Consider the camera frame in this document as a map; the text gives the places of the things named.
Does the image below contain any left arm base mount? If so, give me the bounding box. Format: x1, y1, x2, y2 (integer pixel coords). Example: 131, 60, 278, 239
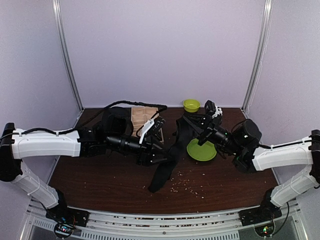
45, 208, 90, 239

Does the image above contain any right aluminium frame post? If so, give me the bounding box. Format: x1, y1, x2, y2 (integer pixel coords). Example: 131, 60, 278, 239
241, 0, 274, 115

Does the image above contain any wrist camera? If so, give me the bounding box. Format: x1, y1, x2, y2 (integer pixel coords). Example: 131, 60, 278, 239
138, 116, 166, 144
204, 100, 223, 125

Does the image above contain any patterned rolled tie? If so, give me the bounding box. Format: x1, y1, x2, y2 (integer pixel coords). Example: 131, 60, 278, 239
154, 131, 164, 142

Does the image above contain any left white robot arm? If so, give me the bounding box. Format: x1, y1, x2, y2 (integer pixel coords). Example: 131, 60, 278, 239
0, 106, 176, 223

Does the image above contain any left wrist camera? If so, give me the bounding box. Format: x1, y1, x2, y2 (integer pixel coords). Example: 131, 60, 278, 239
138, 116, 166, 144

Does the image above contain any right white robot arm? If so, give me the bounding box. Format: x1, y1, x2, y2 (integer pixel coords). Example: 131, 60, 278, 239
182, 114, 320, 225

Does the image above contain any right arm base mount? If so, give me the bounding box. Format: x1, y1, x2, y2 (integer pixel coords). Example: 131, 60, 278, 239
238, 207, 282, 238

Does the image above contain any wooden compartment box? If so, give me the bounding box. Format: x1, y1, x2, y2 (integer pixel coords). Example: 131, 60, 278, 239
131, 106, 158, 138

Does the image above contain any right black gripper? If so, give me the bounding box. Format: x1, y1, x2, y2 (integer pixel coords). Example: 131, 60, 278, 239
181, 113, 242, 157

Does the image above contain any green plate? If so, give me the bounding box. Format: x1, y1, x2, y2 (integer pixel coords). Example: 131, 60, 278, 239
186, 138, 217, 162

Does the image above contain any left aluminium frame post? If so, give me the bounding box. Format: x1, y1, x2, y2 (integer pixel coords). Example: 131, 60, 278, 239
52, 0, 84, 112

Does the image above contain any black necktie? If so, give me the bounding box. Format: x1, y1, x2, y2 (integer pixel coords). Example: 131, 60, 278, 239
148, 116, 195, 193

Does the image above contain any front aluminium rail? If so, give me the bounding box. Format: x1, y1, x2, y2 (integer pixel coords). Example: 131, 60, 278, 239
21, 196, 310, 240

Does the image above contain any aluminium frame post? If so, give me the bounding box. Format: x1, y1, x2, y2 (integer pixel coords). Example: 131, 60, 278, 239
241, 0, 274, 115
52, 0, 84, 112

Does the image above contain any green bowl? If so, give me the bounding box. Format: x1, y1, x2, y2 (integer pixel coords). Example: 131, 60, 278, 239
182, 99, 201, 113

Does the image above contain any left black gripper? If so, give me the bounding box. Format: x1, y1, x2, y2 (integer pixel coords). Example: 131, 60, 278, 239
106, 132, 172, 167

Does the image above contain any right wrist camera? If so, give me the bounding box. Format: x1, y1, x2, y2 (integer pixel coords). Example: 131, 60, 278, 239
204, 100, 223, 125

